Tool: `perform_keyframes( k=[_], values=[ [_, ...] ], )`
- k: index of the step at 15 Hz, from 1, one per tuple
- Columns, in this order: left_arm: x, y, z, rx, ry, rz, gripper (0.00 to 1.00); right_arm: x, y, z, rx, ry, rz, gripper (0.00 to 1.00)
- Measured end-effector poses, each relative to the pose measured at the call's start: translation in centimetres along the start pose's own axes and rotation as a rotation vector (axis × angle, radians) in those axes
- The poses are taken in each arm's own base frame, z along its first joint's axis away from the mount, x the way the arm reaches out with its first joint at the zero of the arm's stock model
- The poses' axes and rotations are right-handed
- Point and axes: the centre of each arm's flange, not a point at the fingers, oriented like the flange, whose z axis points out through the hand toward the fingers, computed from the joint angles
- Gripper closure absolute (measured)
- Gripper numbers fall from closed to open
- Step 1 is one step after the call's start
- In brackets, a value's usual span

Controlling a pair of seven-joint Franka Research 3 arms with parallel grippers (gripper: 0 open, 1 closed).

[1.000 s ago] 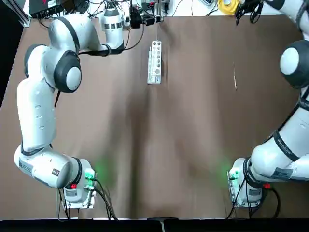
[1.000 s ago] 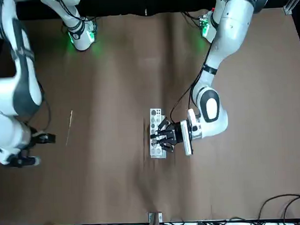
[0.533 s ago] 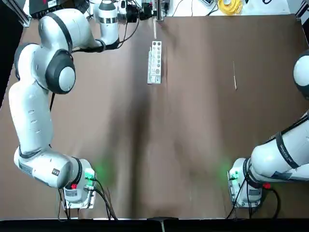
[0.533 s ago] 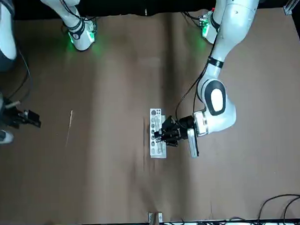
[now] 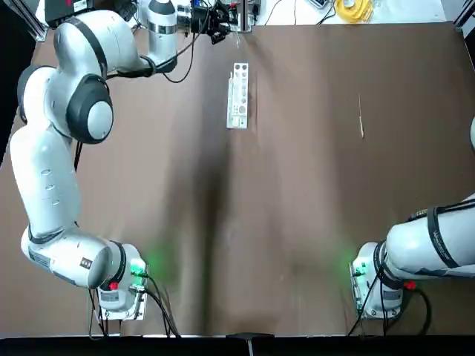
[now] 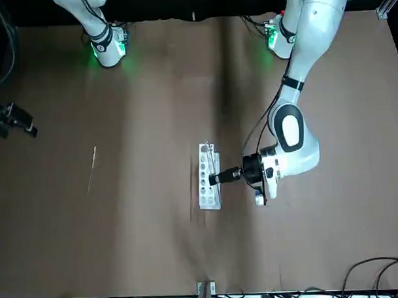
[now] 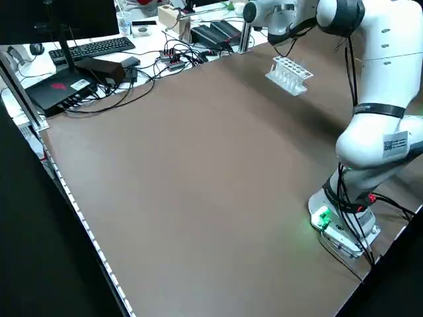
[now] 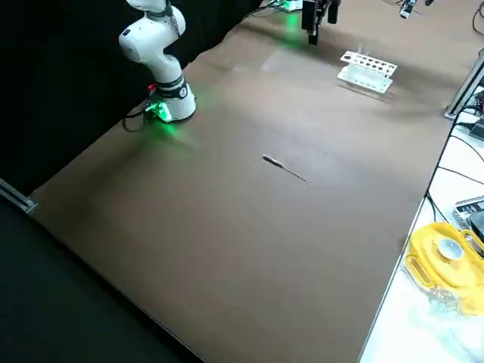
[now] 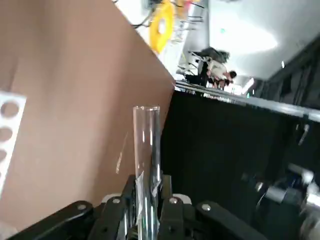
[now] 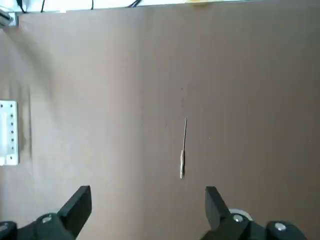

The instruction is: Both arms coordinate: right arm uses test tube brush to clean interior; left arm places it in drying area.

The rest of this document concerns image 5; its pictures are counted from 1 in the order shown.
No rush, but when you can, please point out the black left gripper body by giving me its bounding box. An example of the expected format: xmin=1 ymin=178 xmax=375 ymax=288
xmin=190 ymin=5 xmax=215 ymax=36

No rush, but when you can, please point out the white test tube rack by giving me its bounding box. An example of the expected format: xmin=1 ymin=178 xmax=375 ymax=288
xmin=226 ymin=62 xmax=250 ymax=130

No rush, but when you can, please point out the black box with red logo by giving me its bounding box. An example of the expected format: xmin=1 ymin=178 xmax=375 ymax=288
xmin=44 ymin=0 xmax=89 ymax=29

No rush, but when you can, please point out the silver aluminium post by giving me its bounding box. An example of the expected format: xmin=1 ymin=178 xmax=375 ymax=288
xmin=237 ymin=0 xmax=254 ymax=34

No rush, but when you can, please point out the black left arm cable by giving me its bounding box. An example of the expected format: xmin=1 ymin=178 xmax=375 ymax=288
xmin=106 ymin=27 xmax=209 ymax=85

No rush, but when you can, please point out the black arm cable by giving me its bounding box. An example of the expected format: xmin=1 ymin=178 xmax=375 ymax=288
xmin=406 ymin=202 xmax=475 ymax=223
xmin=106 ymin=27 xmax=209 ymax=85

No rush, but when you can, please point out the yellow coiled cable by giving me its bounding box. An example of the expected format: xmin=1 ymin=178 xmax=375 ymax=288
xmin=335 ymin=0 xmax=373 ymax=24

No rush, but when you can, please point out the aluminium frame bar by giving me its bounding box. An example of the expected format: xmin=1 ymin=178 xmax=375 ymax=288
xmin=452 ymin=0 xmax=475 ymax=38
xmin=26 ymin=10 xmax=48 ymax=42

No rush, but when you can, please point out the black left base cable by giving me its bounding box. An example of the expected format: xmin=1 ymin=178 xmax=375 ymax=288
xmin=142 ymin=272 xmax=182 ymax=338

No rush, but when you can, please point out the black base cable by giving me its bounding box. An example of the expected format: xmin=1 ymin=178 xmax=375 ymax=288
xmin=406 ymin=283 xmax=434 ymax=337
xmin=142 ymin=272 xmax=182 ymax=338

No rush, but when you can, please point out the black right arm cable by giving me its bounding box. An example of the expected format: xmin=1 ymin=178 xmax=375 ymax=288
xmin=406 ymin=202 xmax=475 ymax=223

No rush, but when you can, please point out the black right base cable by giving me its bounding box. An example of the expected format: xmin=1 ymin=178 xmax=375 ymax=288
xmin=406 ymin=283 xmax=434 ymax=337

